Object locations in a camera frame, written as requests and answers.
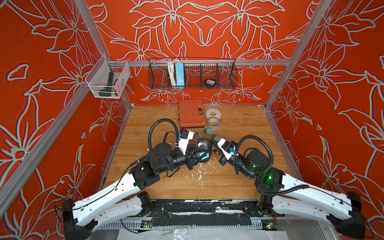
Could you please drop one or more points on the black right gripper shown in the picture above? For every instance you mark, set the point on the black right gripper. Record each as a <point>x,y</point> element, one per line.
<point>224,161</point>

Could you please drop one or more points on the aluminium frame post right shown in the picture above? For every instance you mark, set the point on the aluminium frame post right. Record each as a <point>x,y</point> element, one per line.
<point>308,33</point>

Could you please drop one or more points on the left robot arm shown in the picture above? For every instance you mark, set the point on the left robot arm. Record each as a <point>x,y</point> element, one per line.
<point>124,197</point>

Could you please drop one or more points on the clear packing tape roll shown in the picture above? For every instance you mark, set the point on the clear packing tape roll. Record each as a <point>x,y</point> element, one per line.
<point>213,123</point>

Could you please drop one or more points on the clear acrylic wall box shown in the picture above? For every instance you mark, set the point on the clear acrylic wall box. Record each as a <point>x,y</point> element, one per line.
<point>98,77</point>

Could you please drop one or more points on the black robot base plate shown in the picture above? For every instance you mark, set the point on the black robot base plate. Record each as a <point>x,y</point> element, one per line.
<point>209,213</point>

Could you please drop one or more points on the black wire wall basket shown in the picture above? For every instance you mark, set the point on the black wire wall basket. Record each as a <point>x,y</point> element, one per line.
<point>163,76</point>

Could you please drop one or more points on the green screwdriver in box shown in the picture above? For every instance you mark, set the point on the green screwdriver in box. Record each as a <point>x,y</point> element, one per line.
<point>107,91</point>

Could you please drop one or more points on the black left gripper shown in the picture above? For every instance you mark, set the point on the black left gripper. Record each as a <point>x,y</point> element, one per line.
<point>190,158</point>

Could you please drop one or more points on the aluminium horizontal back rail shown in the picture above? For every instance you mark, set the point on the aluminium horizontal back rail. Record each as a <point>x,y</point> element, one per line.
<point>240,62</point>

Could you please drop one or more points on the black round zip pouch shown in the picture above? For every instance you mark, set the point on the black round zip pouch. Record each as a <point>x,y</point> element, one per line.
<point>203,150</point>

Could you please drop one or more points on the white tape roll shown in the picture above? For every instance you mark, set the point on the white tape roll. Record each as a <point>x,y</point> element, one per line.
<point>213,113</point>

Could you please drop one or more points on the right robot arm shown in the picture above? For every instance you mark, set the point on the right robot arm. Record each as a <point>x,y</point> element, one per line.
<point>282,194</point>

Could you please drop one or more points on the orange plastic tool case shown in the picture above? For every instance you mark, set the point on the orange plastic tool case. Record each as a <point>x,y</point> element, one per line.
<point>191,114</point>

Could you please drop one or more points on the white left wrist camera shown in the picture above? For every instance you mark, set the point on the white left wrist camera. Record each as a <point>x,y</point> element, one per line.
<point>185,136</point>

